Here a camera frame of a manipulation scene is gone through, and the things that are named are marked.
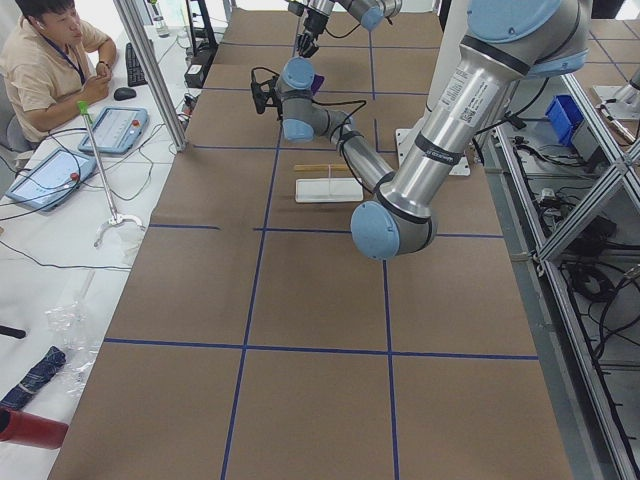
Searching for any crumpled clear plastic wrap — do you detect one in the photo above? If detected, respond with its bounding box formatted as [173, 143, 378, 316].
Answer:
[45, 300, 105, 399]

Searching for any seated man beige shirt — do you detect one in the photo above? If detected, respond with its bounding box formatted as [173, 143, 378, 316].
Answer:
[1, 1, 117, 145]

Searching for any teach pendant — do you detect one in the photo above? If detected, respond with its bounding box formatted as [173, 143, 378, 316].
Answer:
[92, 106, 149, 155]
[6, 148, 97, 212]

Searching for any purple microfiber towel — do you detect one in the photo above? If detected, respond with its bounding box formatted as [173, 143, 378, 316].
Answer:
[310, 74, 325, 95]

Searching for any wooden rack rod front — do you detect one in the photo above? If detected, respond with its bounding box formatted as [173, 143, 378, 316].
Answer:
[294, 164, 349, 172]

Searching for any black keyboard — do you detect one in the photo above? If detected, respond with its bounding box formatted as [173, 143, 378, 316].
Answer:
[125, 42, 147, 88]

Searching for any white rack base tray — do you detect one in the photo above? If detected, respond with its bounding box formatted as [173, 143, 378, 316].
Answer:
[295, 178, 364, 203]

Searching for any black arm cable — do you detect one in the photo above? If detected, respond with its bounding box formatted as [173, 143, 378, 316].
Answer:
[322, 14, 366, 40]
[312, 97, 369, 151]

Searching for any white pedestal column base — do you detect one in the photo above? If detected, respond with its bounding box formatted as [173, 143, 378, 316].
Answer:
[396, 0, 469, 165]

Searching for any red cylinder bottle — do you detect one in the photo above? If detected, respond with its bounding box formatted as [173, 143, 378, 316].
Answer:
[1, 407, 69, 450]

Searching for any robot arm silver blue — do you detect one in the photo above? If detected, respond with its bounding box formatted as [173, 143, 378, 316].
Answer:
[274, 1, 592, 260]
[288, 0, 403, 58]

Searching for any blue plastic bin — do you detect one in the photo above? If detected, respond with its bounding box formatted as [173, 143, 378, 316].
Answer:
[545, 94, 584, 147]

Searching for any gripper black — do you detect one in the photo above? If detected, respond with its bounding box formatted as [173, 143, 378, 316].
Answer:
[296, 9, 328, 58]

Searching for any folded dark blue umbrella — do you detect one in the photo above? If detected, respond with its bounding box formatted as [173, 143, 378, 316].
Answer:
[1, 346, 66, 411]

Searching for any teach pendant far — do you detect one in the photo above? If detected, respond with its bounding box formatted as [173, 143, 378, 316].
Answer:
[92, 106, 149, 155]

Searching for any teach pendant near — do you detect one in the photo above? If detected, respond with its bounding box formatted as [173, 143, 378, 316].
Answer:
[6, 148, 97, 212]

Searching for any aluminium frame post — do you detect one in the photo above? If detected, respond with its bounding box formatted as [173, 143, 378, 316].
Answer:
[113, 0, 187, 152]

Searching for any reacher grabber stick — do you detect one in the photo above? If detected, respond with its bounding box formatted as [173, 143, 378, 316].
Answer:
[77, 100, 146, 248]

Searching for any black computer mouse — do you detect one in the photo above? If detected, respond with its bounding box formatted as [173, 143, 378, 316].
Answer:
[113, 87, 137, 101]

